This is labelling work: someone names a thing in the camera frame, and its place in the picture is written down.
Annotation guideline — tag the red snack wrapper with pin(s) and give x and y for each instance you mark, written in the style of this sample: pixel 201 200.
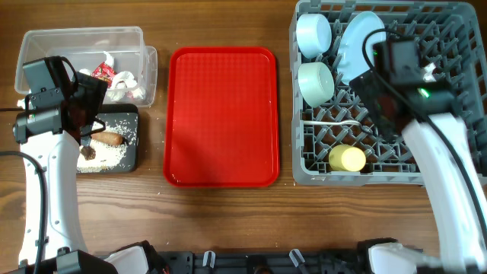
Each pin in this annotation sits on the red snack wrapper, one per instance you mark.
pixel 104 72

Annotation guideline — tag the white plastic spoon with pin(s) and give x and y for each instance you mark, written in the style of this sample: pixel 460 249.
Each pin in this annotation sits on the white plastic spoon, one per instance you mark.
pixel 322 123

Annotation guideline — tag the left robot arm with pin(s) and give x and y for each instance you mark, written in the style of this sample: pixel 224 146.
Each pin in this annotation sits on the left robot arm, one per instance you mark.
pixel 59 112

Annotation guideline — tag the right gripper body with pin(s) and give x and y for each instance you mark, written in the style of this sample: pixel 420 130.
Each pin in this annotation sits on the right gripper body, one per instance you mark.
pixel 370 93

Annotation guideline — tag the crumpled white paper scrap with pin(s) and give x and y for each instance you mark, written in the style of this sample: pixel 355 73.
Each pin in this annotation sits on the crumpled white paper scrap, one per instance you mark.
pixel 109 60

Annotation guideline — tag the red plastic tray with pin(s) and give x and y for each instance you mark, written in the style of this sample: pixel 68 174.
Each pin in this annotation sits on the red plastic tray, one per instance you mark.
pixel 222 122

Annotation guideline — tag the light green bowl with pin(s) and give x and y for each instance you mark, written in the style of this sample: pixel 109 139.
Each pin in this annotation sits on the light green bowl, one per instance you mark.
pixel 316 83

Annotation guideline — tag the light blue bowl with crumbs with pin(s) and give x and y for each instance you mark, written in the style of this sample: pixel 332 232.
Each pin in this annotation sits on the light blue bowl with crumbs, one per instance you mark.
pixel 314 34

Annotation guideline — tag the large light blue plate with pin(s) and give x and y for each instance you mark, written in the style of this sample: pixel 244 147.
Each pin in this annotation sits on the large light blue plate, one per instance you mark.
pixel 352 64

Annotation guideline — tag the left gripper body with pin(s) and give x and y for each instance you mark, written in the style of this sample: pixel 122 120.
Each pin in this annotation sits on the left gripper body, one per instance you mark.
pixel 91 94

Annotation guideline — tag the black plastic tray bin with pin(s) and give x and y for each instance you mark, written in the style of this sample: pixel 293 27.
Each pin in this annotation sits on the black plastic tray bin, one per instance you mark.
pixel 118 111

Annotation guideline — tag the yellow plastic cup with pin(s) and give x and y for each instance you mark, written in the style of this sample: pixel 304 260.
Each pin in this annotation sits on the yellow plastic cup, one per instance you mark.
pixel 347 158

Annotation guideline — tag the clear plastic bin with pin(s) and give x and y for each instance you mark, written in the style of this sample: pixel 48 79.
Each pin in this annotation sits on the clear plastic bin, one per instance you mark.
pixel 84 48

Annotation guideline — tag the white tissue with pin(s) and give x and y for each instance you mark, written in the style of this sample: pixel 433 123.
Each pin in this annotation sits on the white tissue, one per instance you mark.
pixel 124 86

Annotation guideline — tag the brown food scrap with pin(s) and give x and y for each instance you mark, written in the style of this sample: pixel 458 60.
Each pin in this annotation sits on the brown food scrap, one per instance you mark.
pixel 88 153

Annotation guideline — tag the grey dishwasher rack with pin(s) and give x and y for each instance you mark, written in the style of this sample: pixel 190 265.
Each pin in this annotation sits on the grey dishwasher rack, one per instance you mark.
pixel 448 33

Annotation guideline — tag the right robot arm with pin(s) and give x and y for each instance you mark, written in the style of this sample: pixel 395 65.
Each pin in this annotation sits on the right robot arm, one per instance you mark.
pixel 405 96

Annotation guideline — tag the pile of white rice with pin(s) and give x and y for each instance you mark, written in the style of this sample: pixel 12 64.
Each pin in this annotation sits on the pile of white rice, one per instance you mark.
pixel 112 159

